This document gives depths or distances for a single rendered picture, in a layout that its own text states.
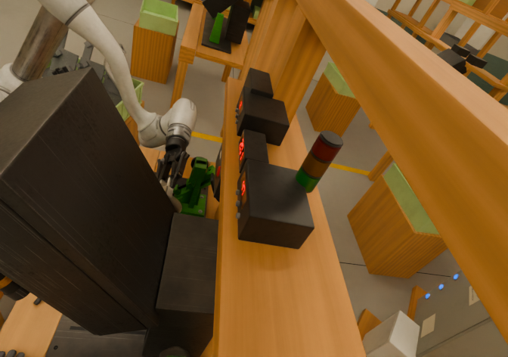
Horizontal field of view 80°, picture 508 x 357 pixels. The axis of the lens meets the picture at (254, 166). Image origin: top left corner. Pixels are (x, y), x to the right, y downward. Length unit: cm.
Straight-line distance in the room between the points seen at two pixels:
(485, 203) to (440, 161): 6
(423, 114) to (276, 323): 38
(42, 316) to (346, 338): 92
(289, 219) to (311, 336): 19
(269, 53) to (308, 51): 47
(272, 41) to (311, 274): 96
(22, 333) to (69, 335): 12
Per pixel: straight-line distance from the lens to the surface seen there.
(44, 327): 120
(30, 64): 153
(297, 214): 59
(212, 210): 151
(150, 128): 129
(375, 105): 44
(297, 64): 90
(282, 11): 130
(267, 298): 56
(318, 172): 63
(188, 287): 87
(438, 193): 32
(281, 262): 60
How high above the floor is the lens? 201
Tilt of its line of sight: 38 degrees down
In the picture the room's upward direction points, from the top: 24 degrees clockwise
